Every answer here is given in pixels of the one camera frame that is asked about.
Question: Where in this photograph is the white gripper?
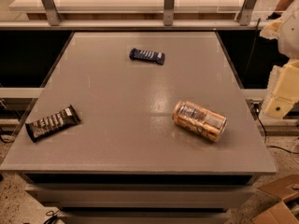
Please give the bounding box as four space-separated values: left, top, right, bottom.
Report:
262 59 299 119

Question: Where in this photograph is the orange soda can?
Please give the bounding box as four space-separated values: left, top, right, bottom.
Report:
172 101 227 142

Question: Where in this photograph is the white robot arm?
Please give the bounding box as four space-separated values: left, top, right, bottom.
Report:
260 2 299 119

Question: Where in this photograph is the blue rxbar blueberry bar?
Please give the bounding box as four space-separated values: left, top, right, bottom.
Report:
129 48 165 65

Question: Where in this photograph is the black rxbar chocolate bar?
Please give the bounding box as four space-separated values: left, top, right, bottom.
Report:
25 105 81 143

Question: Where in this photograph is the cardboard box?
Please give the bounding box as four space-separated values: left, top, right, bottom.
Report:
252 175 299 224

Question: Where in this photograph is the grey table drawer unit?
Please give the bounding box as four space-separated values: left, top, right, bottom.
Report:
22 172 257 224

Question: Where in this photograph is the black cable on floor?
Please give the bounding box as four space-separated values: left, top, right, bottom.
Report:
253 103 299 156

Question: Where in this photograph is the metal railing frame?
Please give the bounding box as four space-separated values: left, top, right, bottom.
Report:
0 0 276 30

